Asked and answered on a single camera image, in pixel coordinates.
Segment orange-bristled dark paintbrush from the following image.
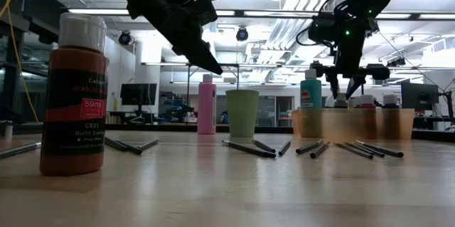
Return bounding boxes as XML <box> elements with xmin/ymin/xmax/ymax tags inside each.
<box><xmin>104</xmin><ymin>136</ymin><xmax>128</xmax><ymax>152</ymax></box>

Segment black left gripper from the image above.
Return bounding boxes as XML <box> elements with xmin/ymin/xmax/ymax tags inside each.
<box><xmin>126</xmin><ymin>0</ymin><xmax>224</xmax><ymax>75</ymax></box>

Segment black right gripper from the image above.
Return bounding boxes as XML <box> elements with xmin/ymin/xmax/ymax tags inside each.
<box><xmin>309</xmin><ymin>8</ymin><xmax>391</xmax><ymax>100</ymax></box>

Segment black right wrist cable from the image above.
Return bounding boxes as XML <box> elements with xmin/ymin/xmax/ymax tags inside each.
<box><xmin>295</xmin><ymin>0</ymin><xmax>388</xmax><ymax>47</ymax></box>

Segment long ceiling light strip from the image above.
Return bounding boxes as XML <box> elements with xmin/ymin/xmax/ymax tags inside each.
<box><xmin>67</xmin><ymin>8</ymin><xmax>455</xmax><ymax>20</ymax></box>

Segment small dark blue paint bottle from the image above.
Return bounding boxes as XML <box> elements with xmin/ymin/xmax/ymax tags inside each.
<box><xmin>382</xmin><ymin>93</ymin><xmax>400</xmax><ymax>139</ymax></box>

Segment black ceiling spotlight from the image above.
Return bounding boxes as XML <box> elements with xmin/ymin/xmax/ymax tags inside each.
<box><xmin>386</xmin><ymin>57</ymin><xmax>407</xmax><ymax>68</ymax></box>

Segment large pink paint bottle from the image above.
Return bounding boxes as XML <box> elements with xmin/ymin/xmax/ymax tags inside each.
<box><xmin>197</xmin><ymin>73</ymin><xmax>218</xmax><ymax>135</ymax></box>

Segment yellow extension cable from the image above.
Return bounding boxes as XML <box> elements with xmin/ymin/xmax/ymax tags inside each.
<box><xmin>0</xmin><ymin>0</ymin><xmax>40</xmax><ymax>124</ymax></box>

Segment small burnt sienna paint bottle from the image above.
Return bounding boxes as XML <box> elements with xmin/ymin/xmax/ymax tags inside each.
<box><xmin>39</xmin><ymin>12</ymin><xmax>110</xmax><ymax>177</ymax></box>

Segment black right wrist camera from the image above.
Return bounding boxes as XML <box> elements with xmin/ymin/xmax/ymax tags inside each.
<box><xmin>307</xmin><ymin>14</ymin><xmax>338</xmax><ymax>46</ymax></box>

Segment large teal paint bottle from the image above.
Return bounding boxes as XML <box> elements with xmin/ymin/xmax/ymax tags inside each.
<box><xmin>299</xmin><ymin>68</ymin><xmax>323</xmax><ymax>139</ymax></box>

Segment person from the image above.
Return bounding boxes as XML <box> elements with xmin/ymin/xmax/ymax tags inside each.
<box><xmin>323</xmin><ymin>93</ymin><xmax>336</xmax><ymax>109</ymax></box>

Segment small white post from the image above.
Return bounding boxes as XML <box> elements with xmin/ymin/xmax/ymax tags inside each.
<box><xmin>3</xmin><ymin>120</ymin><xmax>14</xmax><ymax>142</ymax></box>

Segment pale green plastic cup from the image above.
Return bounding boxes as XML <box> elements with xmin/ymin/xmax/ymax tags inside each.
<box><xmin>225</xmin><ymin>88</ymin><xmax>260</xmax><ymax>139</ymax></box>

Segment black ceiling camera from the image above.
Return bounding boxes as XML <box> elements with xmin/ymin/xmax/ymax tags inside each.
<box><xmin>235</xmin><ymin>26</ymin><xmax>249</xmax><ymax>42</ymax></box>
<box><xmin>118</xmin><ymin>30</ymin><xmax>132</xmax><ymax>46</ymax></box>

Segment orange translucent plastic bin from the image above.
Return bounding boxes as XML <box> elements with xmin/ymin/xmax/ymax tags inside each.
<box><xmin>289</xmin><ymin>107</ymin><xmax>416</xmax><ymax>140</ymax></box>

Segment blue storage bins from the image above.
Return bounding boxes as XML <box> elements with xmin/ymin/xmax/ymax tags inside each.
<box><xmin>159</xmin><ymin>91</ymin><xmax>195</xmax><ymax>123</ymax></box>

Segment small magenta paint bottle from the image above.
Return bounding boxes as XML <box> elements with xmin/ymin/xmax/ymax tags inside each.
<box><xmin>359</xmin><ymin>93</ymin><xmax>377</xmax><ymax>139</ymax></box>

